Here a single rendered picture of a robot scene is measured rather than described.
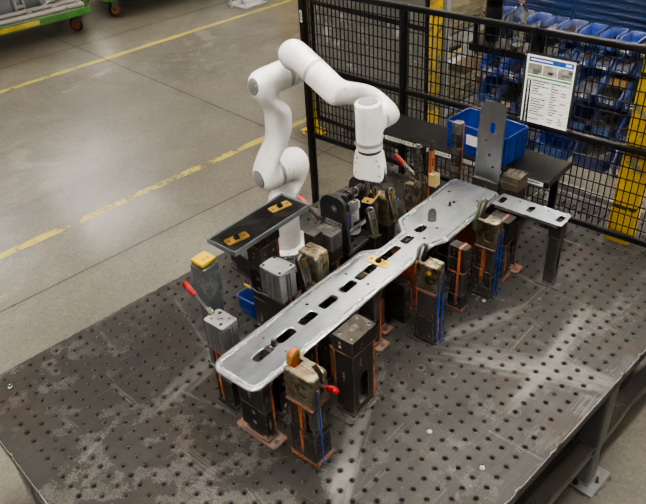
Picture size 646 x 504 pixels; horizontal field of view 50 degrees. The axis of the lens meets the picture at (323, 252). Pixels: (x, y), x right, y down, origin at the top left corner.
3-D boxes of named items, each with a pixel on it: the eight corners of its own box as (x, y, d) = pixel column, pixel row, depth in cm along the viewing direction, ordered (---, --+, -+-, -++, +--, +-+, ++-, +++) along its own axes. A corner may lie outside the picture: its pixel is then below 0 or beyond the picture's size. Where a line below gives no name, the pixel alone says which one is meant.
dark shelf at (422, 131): (547, 189, 277) (548, 183, 275) (368, 134, 327) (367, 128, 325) (571, 168, 290) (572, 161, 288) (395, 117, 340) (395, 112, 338)
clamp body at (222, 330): (235, 416, 228) (220, 334, 207) (212, 400, 234) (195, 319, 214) (256, 398, 234) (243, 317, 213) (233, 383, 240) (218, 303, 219)
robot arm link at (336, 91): (337, 71, 232) (398, 128, 222) (301, 86, 224) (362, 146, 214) (343, 49, 225) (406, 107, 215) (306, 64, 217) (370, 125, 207)
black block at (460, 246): (463, 318, 262) (468, 255, 245) (439, 307, 268) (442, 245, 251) (474, 307, 267) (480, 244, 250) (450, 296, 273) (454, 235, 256)
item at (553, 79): (567, 134, 284) (579, 60, 266) (517, 121, 296) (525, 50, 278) (569, 132, 285) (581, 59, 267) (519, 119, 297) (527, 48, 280)
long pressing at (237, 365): (260, 400, 195) (260, 396, 194) (207, 365, 207) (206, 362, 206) (502, 195, 278) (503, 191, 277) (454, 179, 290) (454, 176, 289)
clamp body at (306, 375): (320, 475, 208) (313, 390, 187) (284, 450, 216) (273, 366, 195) (342, 452, 214) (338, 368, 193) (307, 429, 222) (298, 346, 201)
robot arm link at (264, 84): (299, 183, 270) (267, 200, 262) (280, 169, 277) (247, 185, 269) (298, 65, 236) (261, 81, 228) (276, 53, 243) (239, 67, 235)
